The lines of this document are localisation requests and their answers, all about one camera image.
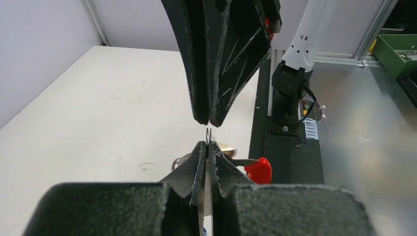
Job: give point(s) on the right aluminium frame post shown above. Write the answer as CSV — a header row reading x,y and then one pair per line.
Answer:
x,y
352,29

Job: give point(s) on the black plastic bin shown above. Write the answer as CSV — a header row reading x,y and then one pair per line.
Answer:
x,y
409,86

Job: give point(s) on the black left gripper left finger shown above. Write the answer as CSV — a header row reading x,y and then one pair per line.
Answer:
x,y
173,206

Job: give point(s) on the aluminium frame post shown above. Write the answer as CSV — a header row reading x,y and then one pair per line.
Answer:
x,y
352,29
95,21

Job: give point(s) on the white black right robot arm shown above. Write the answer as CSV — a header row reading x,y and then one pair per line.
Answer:
x,y
290,79

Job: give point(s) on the green plastic bin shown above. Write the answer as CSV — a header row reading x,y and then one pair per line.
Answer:
x,y
397,53

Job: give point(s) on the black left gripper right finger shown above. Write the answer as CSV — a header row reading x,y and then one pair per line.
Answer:
x,y
241,207

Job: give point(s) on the left aluminium frame post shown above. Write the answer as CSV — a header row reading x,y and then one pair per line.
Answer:
x,y
95,21

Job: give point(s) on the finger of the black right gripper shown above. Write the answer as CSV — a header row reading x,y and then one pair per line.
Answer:
x,y
239,40
189,20

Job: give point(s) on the key with yellow tag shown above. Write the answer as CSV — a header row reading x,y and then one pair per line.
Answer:
x,y
227,149

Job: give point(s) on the steel key holder red handle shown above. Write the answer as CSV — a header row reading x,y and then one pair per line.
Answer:
x,y
208,182

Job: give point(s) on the right white cable duct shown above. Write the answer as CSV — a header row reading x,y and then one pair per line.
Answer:
x,y
311,130

